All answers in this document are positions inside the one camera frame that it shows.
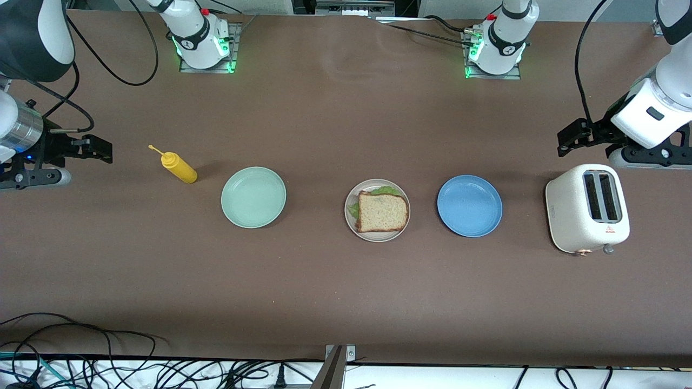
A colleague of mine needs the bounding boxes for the yellow mustard squeeze bottle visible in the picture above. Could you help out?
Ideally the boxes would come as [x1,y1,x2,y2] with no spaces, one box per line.
[148,144,198,185]

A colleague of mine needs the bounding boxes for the green lettuce leaf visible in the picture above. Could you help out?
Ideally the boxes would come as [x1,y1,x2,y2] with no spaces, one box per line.
[348,185,403,220]

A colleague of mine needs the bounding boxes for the brown toast slice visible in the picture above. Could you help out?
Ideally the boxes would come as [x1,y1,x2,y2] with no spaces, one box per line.
[357,191,409,233]

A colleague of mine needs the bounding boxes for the blue plate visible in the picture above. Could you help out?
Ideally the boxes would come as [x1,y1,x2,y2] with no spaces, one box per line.
[436,174,504,238]

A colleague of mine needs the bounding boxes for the mint green plate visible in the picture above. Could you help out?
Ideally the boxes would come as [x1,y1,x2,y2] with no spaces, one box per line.
[220,166,288,230]

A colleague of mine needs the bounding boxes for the beige plate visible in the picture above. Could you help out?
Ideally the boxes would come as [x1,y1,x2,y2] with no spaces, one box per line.
[344,178,411,243]

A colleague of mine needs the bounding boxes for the white two-slot toaster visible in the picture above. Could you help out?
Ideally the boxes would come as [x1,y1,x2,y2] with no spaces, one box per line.
[544,163,631,256]

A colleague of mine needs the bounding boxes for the grey metal equipment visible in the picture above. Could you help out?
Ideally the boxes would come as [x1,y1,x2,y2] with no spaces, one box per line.
[315,0,420,22]

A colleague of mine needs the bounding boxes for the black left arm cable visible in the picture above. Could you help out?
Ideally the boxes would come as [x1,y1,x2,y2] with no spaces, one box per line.
[574,0,610,126]

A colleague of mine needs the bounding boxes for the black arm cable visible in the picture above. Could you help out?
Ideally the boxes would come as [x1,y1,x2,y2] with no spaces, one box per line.
[41,0,160,134]
[574,0,610,126]

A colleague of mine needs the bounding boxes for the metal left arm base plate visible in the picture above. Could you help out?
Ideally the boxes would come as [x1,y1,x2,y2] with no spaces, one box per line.
[462,30,523,81]

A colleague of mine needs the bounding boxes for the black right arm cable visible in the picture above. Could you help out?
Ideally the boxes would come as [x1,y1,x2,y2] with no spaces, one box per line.
[41,0,160,134]

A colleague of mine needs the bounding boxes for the long black floor cable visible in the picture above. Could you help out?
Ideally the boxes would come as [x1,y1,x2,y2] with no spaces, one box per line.
[0,312,164,389]

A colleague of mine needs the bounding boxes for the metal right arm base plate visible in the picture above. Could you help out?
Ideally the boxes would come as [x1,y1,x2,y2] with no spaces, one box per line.
[178,22,242,74]

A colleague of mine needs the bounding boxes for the black base supply cable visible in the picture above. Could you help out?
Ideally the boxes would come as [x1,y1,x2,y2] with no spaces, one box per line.
[377,15,477,48]

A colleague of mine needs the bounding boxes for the teal floor cable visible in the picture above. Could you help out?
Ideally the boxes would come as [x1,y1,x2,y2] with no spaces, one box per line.
[0,351,72,389]

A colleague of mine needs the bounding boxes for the metal table edge bracket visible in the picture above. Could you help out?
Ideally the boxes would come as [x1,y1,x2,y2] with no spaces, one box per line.
[310,344,357,389]

